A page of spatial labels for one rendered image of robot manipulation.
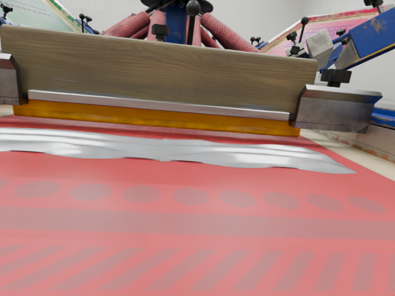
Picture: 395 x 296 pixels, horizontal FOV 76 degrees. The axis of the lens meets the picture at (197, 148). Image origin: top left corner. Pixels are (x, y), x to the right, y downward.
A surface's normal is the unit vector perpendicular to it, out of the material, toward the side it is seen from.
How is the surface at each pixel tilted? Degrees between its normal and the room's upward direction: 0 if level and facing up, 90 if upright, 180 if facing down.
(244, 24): 90
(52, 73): 90
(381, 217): 0
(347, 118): 90
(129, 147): 31
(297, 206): 0
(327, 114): 90
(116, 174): 0
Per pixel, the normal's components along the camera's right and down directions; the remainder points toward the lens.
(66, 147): 0.08, -0.55
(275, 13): 0.09, 0.28
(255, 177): 0.10, -0.96
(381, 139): -0.99, -0.07
